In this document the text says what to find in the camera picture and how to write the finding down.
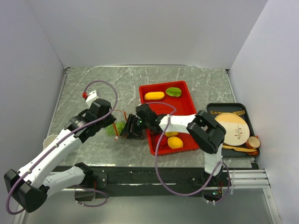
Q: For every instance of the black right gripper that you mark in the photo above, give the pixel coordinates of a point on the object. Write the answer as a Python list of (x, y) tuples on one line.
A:
[(135, 133)]

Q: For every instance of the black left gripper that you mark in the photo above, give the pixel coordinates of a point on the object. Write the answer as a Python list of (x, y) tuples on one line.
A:
[(110, 119)]

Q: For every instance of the clear zip bag orange zipper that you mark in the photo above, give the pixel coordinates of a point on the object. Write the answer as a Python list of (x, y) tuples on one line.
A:
[(125, 120)]

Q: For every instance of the green lettuce toy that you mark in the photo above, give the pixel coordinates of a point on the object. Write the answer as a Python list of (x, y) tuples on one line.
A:
[(115, 129)]

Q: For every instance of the yellow lemon toy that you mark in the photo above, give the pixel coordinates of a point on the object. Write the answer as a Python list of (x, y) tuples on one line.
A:
[(175, 142)]

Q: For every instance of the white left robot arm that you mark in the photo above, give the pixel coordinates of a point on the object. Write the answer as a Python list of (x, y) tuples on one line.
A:
[(32, 184)]

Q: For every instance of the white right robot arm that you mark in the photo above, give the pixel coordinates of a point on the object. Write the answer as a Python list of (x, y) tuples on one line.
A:
[(207, 133)]

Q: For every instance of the red strawberry toy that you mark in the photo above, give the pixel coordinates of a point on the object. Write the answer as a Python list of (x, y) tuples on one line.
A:
[(163, 141)]

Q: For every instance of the yellow pear toy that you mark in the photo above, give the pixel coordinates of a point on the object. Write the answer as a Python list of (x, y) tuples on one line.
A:
[(170, 134)]

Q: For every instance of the yellow corn toy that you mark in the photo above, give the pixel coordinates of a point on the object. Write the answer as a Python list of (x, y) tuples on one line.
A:
[(157, 95)]

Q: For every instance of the green ridged fruit toy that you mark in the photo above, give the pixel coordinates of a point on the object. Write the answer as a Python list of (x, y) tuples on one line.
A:
[(173, 92)]

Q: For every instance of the red plastic bin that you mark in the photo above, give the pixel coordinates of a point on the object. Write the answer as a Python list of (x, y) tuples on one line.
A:
[(184, 106)]

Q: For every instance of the dark green mug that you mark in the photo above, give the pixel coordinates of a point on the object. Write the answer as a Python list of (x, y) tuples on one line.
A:
[(47, 141)]

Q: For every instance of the golden spoon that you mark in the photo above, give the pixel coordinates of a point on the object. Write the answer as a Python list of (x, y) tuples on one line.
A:
[(215, 112)]

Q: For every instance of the beige decorated plate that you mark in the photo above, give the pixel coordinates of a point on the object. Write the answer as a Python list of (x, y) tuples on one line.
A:
[(237, 130)]

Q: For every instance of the golden fork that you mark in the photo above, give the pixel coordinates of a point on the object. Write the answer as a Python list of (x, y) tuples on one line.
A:
[(238, 113)]

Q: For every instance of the black tray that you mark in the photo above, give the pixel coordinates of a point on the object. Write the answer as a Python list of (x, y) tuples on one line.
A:
[(234, 107)]

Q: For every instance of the brown small cup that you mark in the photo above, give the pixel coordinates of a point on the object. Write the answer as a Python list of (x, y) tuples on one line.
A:
[(253, 142)]

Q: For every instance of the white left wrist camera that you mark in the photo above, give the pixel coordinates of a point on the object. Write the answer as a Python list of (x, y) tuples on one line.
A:
[(90, 97)]

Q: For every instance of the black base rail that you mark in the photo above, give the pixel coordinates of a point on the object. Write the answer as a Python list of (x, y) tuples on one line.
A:
[(134, 181)]

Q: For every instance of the aluminium extrusion rail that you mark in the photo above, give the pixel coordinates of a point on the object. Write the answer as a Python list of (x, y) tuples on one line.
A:
[(249, 179)]

